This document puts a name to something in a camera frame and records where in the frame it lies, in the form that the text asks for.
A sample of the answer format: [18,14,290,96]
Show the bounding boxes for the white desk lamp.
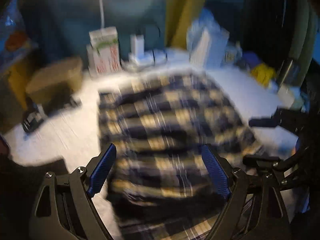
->
[99,0,105,29]

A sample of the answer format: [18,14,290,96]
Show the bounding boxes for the white green milk carton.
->
[87,27,123,77]

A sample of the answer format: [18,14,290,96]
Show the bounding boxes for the brown cardboard box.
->
[1,60,34,134]

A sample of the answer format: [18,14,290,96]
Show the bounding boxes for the yellow curtain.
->
[165,0,206,49]

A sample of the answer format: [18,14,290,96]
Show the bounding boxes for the yellow small object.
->
[251,63,276,88]

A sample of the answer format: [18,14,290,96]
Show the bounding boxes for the black coiled cable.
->
[22,97,82,133]

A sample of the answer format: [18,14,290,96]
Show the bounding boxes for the black folded cloth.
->
[1,156,68,239]

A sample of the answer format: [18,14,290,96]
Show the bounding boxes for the white power strip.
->
[129,50,168,67]

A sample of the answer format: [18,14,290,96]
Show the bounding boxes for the beige plastic food container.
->
[25,56,83,104]

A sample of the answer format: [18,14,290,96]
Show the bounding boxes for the white perforated plastic basket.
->
[187,22,229,69]

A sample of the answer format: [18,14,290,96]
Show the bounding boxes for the white charger plug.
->
[130,34,144,57]

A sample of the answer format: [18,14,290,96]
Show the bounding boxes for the plaid blue beige pants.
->
[98,73,264,239]

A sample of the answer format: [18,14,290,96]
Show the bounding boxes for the white cartoon mug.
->
[223,42,242,64]

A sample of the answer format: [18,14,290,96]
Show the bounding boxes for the snack bag with orange print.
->
[1,0,38,71]

